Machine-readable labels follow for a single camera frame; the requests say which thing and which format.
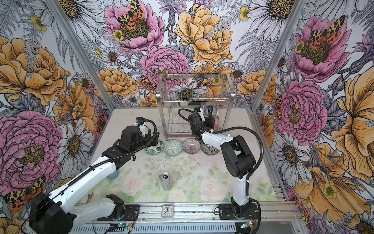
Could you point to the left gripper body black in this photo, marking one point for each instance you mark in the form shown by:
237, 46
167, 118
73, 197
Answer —
142, 141

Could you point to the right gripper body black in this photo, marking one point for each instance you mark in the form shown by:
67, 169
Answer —
208, 123

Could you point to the purple glass bowl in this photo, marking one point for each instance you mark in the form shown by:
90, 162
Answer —
191, 146

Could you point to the dark grey petal bowl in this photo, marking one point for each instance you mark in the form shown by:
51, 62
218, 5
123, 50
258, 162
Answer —
212, 111

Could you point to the green leaf pattern bowl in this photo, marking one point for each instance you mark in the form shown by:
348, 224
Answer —
155, 150

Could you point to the dark speckled pattern bowl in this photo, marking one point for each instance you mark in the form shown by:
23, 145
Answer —
209, 149

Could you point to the green geometric pattern bowl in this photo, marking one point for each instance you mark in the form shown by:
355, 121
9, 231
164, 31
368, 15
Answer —
173, 147

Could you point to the blue floral bowl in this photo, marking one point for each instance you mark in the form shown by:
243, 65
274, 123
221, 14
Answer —
205, 110

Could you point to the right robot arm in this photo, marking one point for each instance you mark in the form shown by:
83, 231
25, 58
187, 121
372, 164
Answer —
238, 158

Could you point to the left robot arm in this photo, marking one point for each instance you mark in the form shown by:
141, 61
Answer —
57, 212

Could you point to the steel two-tier dish rack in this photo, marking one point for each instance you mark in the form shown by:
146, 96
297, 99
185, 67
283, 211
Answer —
175, 91

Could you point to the silver drink can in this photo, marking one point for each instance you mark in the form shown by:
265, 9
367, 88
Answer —
166, 181

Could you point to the steel wrench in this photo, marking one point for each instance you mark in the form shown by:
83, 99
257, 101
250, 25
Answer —
89, 197

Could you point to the small white clock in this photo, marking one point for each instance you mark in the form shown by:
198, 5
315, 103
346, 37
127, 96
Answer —
167, 211

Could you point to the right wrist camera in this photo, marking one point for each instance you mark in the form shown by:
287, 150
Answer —
200, 112

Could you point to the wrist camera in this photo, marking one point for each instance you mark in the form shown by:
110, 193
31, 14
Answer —
200, 112
139, 120

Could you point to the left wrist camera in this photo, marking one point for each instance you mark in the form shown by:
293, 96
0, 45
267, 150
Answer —
139, 120

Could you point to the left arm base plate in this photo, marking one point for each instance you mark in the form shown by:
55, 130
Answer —
127, 212

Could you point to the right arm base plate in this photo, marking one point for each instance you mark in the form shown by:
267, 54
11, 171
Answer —
250, 211

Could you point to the aluminium front rail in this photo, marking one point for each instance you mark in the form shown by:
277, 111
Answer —
183, 212

